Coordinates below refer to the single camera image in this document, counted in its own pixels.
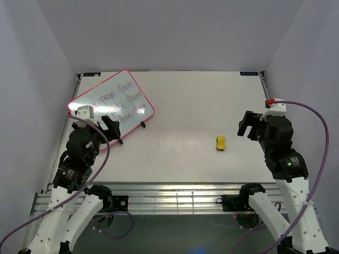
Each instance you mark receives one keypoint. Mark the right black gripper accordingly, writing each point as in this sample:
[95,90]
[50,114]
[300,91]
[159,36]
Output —
[252,119]

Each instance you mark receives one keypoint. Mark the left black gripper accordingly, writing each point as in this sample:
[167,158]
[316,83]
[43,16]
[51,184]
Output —
[114,132]

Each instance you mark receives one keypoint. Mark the pink framed whiteboard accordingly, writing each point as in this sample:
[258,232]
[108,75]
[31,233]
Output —
[116,95]

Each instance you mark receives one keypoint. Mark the yellow whiteboard eraser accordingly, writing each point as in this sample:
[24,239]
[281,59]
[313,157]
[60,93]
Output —
[220,143]

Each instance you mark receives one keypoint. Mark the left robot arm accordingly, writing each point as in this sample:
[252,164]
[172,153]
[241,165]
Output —
[72,204]

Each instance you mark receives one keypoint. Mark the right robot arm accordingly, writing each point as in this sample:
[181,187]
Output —
[300,232]

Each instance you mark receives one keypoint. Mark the right table corner label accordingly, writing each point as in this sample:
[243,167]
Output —
[248,73]

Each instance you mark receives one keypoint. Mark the table corner label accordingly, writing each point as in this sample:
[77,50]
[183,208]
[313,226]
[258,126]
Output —
[91,74]
[248,73]

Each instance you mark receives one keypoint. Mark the left table corner label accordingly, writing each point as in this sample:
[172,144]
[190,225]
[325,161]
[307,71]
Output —
[91,74]

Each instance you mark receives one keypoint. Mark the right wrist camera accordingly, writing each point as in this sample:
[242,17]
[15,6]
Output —
[275,107]

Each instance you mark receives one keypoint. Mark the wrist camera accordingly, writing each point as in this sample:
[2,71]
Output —
[275,107]
[86,113]

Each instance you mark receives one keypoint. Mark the wire whiteboard stand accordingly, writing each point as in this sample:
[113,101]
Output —
[142,124]

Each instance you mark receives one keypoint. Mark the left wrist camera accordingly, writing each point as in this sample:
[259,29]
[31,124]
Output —
[86,113]

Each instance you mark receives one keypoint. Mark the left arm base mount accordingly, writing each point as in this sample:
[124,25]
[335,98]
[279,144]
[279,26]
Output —
[115,203]

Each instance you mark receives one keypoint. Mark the aluminium rail frame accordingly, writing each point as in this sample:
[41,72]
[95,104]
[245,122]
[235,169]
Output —
[174,198]

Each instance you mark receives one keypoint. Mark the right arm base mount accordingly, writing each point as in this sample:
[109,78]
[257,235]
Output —
[229,203]

